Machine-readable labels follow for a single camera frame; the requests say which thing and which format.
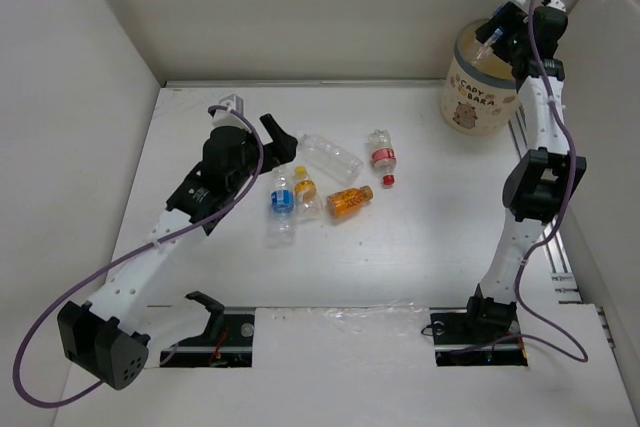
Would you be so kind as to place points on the clear bottle yellow cap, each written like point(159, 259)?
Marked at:
point(308, 202)

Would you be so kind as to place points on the clear bottle red label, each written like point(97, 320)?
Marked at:
point(382, 156)

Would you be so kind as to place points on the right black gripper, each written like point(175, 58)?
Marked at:
point(504, 18)

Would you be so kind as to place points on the cream capybara bin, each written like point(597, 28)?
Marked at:
point(479, 99)

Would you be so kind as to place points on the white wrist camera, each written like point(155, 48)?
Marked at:
point(556, 4)
point(224, 112)

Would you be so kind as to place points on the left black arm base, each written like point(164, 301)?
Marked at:
point(226, 340)

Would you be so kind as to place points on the blue label bottle white cap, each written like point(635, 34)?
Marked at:
point(506, 23)

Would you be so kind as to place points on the orange bottle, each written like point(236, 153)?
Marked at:
point(347, 202)

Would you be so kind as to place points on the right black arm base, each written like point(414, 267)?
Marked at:
point(457, 345)

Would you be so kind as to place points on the large clear plastic bottle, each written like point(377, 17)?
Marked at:
point(331, 159)

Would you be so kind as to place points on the clear bottle blue label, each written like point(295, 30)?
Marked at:
point(281, 226)

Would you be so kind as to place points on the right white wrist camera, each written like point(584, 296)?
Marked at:
point(556, 4)

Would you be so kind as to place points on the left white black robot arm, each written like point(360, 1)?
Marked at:
point(110, 335)

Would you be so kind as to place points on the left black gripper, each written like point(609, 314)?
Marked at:
point(281, 149)

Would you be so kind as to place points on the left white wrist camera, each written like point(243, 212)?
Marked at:
point(224, 112)

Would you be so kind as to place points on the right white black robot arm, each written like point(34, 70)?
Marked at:
point(537, 191)

